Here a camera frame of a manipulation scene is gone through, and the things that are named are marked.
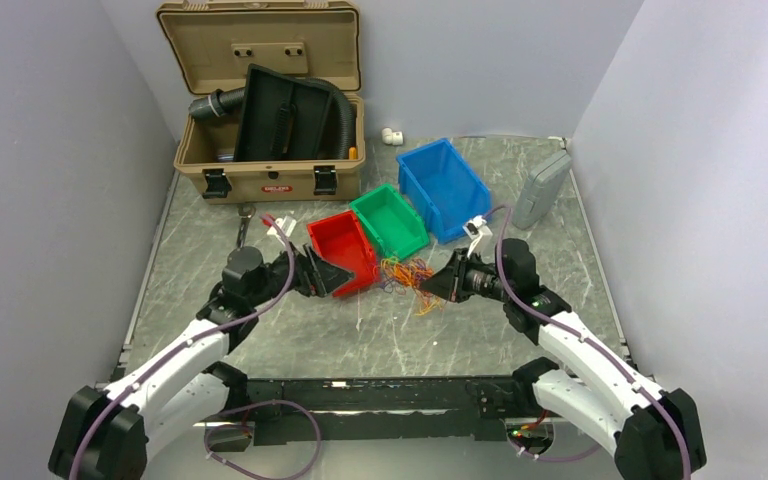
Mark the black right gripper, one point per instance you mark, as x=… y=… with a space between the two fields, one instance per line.
x=449 y=283

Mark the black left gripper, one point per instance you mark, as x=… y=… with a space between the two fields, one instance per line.
x=316 y=276

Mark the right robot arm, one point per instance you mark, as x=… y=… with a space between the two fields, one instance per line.
x=650 y=433

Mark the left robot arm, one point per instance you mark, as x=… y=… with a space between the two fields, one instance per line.
x=114 y=432

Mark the red plastic bin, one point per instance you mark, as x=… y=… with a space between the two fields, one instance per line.
x=341 y=240

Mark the green plastic bin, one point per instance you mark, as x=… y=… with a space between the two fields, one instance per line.
x=392 y=226

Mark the blue plastic bin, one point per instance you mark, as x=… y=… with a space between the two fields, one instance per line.
x=443 y=188

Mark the metal wrench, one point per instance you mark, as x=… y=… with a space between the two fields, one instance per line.
x=245 y=212

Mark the grey plastic case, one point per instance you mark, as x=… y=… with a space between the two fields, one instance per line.
x=541 y=189

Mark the white pipe fitting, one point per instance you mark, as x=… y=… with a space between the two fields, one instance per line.
x=392 y=137

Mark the black tray in toolbox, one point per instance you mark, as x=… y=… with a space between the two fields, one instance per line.
x=282 y=117

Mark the tan open toolbox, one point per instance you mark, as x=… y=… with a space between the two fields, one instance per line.
x=215 y=42

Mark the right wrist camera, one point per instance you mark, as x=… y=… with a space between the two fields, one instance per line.
x=479 y=233

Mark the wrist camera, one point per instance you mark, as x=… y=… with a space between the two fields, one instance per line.
x=285 y=224
x=479 y=233

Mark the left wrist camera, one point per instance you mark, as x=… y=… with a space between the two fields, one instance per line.
x=285 y=224

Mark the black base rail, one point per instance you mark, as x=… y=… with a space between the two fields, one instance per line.
x=482 y=408

